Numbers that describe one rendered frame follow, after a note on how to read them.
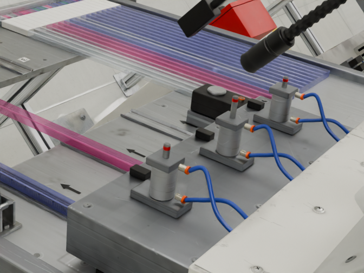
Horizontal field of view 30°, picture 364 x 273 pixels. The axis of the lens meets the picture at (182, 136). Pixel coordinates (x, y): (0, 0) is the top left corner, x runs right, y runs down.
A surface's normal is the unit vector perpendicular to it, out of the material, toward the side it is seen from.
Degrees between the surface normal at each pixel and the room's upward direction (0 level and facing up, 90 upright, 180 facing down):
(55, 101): 0
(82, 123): 0
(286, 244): 43
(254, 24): 0
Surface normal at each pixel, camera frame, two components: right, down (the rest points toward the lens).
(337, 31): 0.63, -0.43
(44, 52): 0.11, -0.89
